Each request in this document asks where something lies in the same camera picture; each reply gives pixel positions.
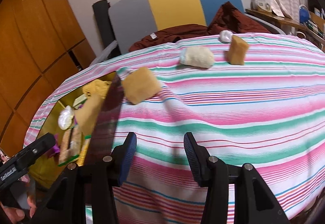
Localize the purple candy packet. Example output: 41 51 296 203
46 144 60 159

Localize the green snack packet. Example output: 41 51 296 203
58 125 85 167

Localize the large tan sponge sheet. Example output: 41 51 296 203
74 94 104 136

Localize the yellow plush toy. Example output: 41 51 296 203
82 79 112 99

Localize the white plastic item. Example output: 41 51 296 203
58 106 74 130

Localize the green cardboard box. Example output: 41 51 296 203
72 94 88 110

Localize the left hand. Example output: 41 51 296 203
1 194 36 224

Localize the gold metal tin box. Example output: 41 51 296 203
29 72 118 189

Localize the striped bed sheet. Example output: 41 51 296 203
24 33 324 223

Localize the square tan sponge piece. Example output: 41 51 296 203
122 67 161 105

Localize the white fluffy sock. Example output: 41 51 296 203
180 46 215 69

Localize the wooden wardrobe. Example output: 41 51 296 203
1 0 95 156

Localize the small tan sponge block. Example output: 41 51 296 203
227 35 249 65

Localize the white crumpled tissue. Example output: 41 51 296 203
219 30 233 43

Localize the dark red garment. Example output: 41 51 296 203
128 2 270 52

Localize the black rolled mat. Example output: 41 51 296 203
92 0 121 61

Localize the wooden side shelf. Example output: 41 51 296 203
246 9 324 45

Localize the grey yellow blue headboard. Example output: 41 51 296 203
108 0 245 54

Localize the blue cup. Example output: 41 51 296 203
299 4 310 24

